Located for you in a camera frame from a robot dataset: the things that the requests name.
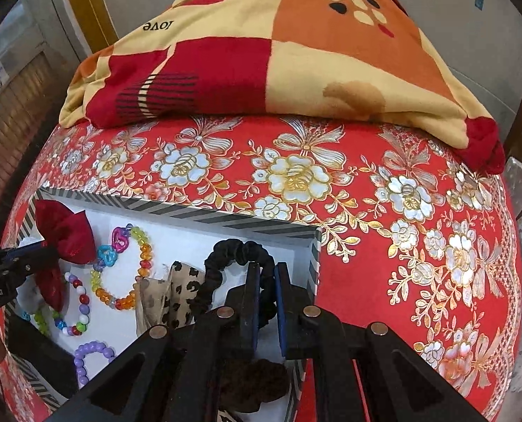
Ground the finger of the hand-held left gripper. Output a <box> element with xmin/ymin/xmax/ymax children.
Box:
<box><xmin>0</xmin><ymin>252</ymin><xmax>63</xmax><ymax>283</ymax></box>
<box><xmin>0</xmin><ymin>244</ymin><xmax>60</xmax><ymax>261</ymax></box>

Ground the orange crystal bead bracelet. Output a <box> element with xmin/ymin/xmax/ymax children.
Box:
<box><xmin>90</xmin><ymin>224</ymin><xmax>155</xmax><ymax>311</ymax></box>

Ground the colourful flower bead bracelet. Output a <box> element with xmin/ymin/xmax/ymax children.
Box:
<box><xmin>21</xmin><ymin>308</ymin><xmax>52</xmax><ymax>337</ymax></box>

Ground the wooden door frame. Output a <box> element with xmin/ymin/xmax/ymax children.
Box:
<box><xmin>65</xmin><ymin>0</ymin><xmax>118</xmax><ymax>53</ymax></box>

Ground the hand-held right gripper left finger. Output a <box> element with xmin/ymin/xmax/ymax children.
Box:
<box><xmin>58</xmin><ymin>263</ymin><xmax>262</xmax><ymax>422</ymax></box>

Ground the black scrunchie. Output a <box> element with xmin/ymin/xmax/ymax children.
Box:
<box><xmin>191</xmin><ymin>238</ymin><xmax>277</xmax><ymax>330</ymax></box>

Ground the striped cardboard box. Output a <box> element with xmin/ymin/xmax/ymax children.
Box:
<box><xmin>3</xmin><ymin>187</ymin><xmax>323</xmax><ymax>422</ymax></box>

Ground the red velvet scrunchie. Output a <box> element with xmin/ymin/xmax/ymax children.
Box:
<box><xmin>34</xmin><ymin>199</ymin><xmax>96</xmax><ymax>313</ymax></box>

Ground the red floral tablecloth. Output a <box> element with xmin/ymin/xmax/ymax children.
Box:
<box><xmin>0</xmin><ymin>114</ymin><xmax>522</xmax><ymax>422</ymax></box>

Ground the orange red patterned blanket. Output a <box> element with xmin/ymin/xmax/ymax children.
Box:
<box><xmin>58</xmin><ymin>0</ymin><xmax>505</xmax><ymax>174</ymax></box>

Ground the brown scrunchie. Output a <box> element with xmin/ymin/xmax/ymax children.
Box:
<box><xmin>219</xmin><ymin>358</ymin><xmax>290</xmax><ymax>411</ymax></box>

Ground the leopard print bow scrunchie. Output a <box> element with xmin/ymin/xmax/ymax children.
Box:
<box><xmin>135</xmin><ymin>261</ymin><xmax>206</xmax><ymax>332</ymax></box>

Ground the multicolour round bead bracelet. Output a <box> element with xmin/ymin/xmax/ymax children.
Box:
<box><xmin>50</xmin><ymin>273</ymin><xmax>90</xmax><ymax>337</ymax></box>

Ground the purple bead bracelet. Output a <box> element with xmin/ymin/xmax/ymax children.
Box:
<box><xmin>74</xmin><ymin>340</ymin><xmax>117</xmax><ymax>388</ymax></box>

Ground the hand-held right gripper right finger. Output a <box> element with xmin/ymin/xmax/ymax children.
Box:
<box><xmin>274</xmin><ymin>263</ymin><xmax>482</xmax><ymax>422</ymax></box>

